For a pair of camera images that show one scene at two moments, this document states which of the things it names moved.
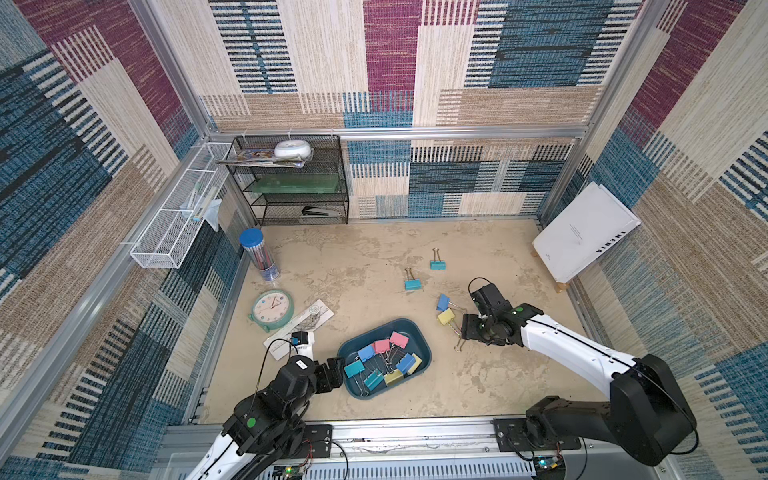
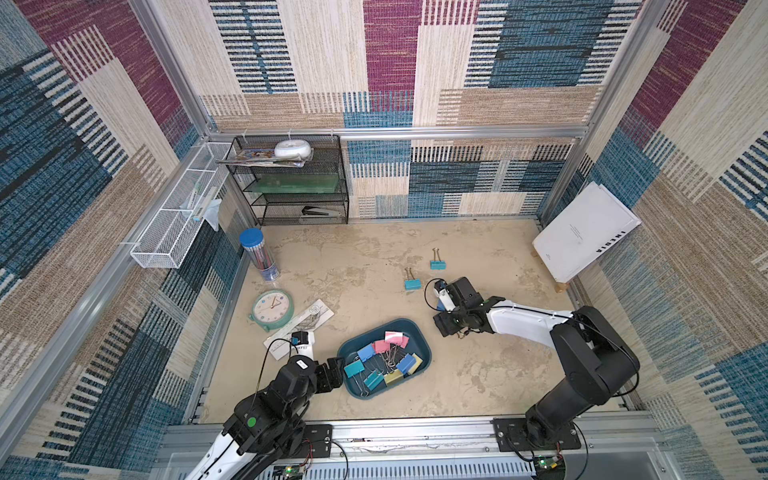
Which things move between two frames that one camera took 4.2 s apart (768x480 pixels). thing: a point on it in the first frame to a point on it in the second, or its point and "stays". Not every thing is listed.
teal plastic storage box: x=384 y=356 stays
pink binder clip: x=399 y=339 stays
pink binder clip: x=461 y=341 to x=394 y=337
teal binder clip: x=412 y=284 stays
